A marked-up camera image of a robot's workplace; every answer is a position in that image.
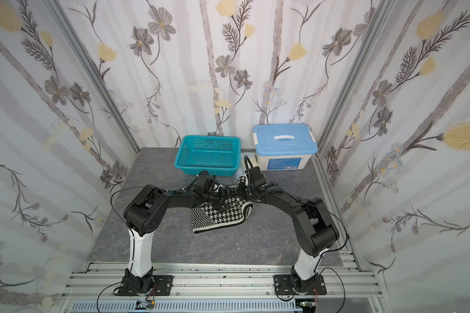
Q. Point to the teal plastic basket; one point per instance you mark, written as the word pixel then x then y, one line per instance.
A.
pixel 218 155

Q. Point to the aluminium rail frame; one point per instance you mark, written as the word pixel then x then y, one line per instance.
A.
pixel 349 289

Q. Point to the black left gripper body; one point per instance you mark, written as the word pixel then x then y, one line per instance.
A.
pixel 222 191

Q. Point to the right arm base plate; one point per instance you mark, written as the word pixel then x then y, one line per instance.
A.
pixel 292 285

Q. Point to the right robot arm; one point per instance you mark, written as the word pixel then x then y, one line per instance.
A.
pixel 314 227

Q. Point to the white box with blue lid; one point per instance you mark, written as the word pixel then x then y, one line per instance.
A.
pixel 283 147

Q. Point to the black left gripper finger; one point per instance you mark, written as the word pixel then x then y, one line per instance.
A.
pixel 220 206
pixel 227 193

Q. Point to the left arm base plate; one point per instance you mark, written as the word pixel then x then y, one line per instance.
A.
pixel 158 285

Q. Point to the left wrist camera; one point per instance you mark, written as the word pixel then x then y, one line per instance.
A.
pixel 205 181

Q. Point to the white slotted cable duct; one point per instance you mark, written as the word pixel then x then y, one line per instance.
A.
pixel 186 305

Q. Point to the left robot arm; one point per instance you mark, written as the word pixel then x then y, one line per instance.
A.
pixel 143 216

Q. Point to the black white knitted scarf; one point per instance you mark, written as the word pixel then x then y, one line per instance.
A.
pixel 205 218

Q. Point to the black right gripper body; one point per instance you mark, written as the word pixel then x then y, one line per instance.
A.
pixel 245 190

